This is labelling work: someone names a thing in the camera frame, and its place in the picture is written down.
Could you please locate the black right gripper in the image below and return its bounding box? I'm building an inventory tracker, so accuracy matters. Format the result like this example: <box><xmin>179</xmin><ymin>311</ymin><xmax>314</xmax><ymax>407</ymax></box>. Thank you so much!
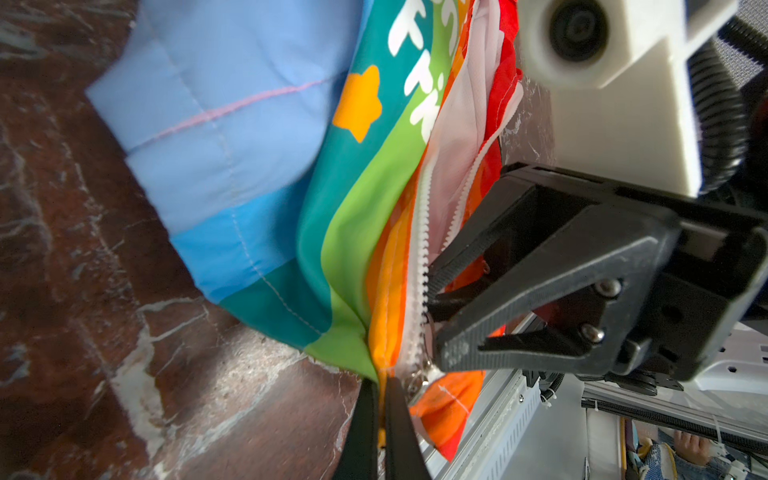
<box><xmin>434</xmin><ymin>164</ymin><xmax>767</xmax><ymax>381</ymax></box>

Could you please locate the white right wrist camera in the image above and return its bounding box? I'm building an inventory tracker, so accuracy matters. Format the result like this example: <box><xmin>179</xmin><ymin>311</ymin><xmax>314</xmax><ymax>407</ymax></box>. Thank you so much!
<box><xmin>518</xmin><ymin>1</ymin><xmax>738</xmax><ymax>198</ymax></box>

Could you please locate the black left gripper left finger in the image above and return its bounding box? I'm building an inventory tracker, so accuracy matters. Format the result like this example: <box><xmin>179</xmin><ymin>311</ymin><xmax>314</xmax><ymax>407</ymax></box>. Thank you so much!
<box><xmin>332</xmin><ymin>379</ymin><xmax>379</xmax><ymax>480</ymax></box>

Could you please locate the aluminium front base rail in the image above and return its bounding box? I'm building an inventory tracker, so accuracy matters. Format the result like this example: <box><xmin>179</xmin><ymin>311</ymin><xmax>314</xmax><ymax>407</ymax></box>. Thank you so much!
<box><xmin>420</xmin><ymin>370</ymin><xmax>767</xmax><ymax>479</ymax></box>

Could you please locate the rainbow striped kids jacket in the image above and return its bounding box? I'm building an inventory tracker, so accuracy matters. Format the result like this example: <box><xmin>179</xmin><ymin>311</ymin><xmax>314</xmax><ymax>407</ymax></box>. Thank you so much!
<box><xmin>85</xmin><ymin>0</ymin><xmax>524</xmax><ymax>462</ymax></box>

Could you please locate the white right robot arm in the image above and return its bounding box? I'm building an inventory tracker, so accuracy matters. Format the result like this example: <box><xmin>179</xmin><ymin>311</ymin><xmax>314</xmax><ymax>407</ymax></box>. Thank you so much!
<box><xmin>427</xmin><ymin>164</ymin><xmax>767</xmax><ymax>393</ymax></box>

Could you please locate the black right corrugated cable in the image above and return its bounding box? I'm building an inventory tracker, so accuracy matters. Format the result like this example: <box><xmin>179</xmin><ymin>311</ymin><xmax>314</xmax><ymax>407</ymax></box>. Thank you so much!
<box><xmin>686</xmin><ymin>14</ymin><xmax>768</xmax><ymax>196</ymax></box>

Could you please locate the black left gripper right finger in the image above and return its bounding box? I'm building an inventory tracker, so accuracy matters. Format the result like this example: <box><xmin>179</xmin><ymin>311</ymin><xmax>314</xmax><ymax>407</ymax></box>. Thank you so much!
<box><xmin>385</xmin><ymin>377</ymin><xmax>432</xmax><ymax>480</ymax></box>

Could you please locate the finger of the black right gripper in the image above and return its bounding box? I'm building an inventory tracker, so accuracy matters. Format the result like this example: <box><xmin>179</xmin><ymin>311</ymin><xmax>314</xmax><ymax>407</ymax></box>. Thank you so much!
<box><xmin>427</xmin><ymin>173</ymin><xmax>594</xmax><ymax>300</ymax></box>

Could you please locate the silver zipper pull ring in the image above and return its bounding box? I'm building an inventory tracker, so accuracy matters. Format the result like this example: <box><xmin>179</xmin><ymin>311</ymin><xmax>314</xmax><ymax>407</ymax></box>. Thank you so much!
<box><xmin>404</xmin><ymin>358</ymin><xmax>445</xmax><ymax>400</ymax></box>

